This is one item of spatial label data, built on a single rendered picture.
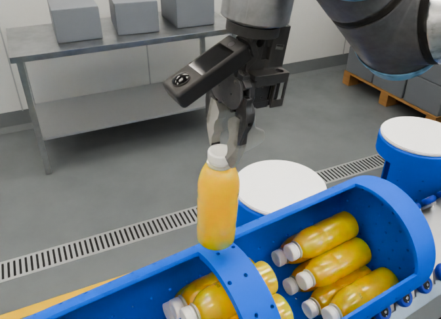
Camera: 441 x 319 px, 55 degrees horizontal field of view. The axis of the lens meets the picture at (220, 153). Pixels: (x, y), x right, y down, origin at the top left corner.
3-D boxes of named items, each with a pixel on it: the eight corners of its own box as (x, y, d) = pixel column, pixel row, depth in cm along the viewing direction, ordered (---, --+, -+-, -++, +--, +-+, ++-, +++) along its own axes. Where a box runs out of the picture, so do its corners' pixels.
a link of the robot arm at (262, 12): (254, -7, 47) (208, -26, 54) (247, 36, 50) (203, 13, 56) (311, -7, 52) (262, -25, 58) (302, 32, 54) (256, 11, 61)
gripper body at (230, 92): (282, 111, 61) (301, 28, 55) (235, 120, 57) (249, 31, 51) (251, 89, 67) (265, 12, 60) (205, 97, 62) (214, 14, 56)
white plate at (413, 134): (438, 114, 165) (436, 117, 166) (369, 117, 163) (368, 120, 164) (480, 151, 142) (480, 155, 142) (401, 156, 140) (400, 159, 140)
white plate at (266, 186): (214, 190, 124) (214, 193, 125) (298, 229, 110) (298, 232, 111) (265, 150, 143) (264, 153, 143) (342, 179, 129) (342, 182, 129)
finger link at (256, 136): (268, 167, 64) (273, 109, 61) (236, 176, 61) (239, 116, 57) (254, 160, 67) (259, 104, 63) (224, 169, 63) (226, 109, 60)
